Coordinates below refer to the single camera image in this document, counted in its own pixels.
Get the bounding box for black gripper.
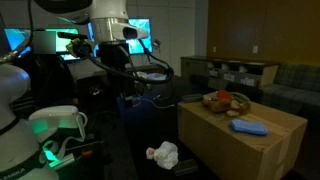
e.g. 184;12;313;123
99;42;134;108

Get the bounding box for brown plush animal toy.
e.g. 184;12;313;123
201;96;252;118

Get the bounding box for blue sponge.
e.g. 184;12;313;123
230;118;270;137

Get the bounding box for large cardboard box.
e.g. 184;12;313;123
177;92;308;180

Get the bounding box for black bag white logo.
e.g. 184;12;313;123
76;75;118;113

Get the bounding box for white plastic tub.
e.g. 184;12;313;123
146;72;168;82

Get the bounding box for tool with orange band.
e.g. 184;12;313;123
53;149;103;171

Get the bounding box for crumpled white cloth red spot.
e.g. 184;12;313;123
145;140;180;170

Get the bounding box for dark grey flat block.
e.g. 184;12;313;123
181;93;204;103

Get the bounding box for monitor with blue screen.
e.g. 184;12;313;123
87;18;154;57
54;28;81;62
3;27;34;58

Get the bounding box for white VR headset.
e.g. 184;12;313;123
28;105;89;165

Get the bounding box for low wooden shelf cabinet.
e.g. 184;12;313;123
180;55;280;89

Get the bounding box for green plaid couch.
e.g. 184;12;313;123
258;63;320;121

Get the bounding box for small wall mounted device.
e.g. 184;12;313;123
153;38;162;51

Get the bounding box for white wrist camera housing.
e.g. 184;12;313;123
122;25;149;41

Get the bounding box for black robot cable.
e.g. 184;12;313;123
66;38;175;85

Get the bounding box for black stereo camera on stand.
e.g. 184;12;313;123
57;31;90;41

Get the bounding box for grey corrugated cable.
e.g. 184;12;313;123
0;0;35;65

